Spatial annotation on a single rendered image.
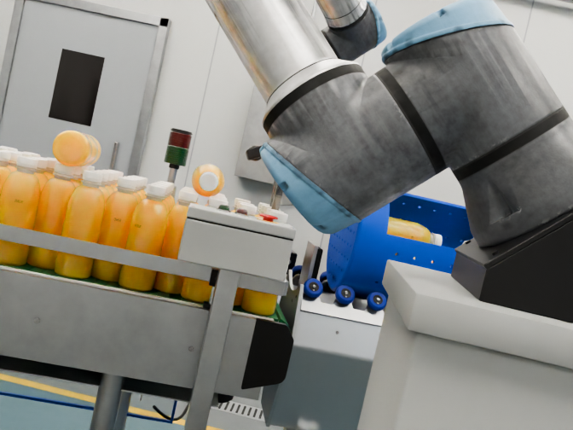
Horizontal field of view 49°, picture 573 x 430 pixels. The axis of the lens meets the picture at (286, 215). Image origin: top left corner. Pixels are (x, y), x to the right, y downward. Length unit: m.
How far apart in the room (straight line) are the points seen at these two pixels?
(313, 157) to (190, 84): 4.36
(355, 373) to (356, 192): 0.76
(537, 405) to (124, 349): 0.83
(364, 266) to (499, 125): 0.71
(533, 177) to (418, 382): 0.26
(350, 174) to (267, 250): 0.43
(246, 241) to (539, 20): 4.37
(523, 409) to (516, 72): 0.37
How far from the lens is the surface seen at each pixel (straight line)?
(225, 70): 5.05
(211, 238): 1.14
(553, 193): 0.74
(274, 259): 1.15
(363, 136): 0.74
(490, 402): 0.70
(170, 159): 1.80
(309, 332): 1.40
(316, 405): 1.50
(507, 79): 0.76
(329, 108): 0.75
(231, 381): 1.31
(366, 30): 1.33
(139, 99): 5.13
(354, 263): 1.39
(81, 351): 1.32
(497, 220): 0.77
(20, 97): 5.49
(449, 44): 0.76
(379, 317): 1.45
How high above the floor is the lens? 1.18
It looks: 3 degrees down
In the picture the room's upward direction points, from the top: 13 degrees clockwise
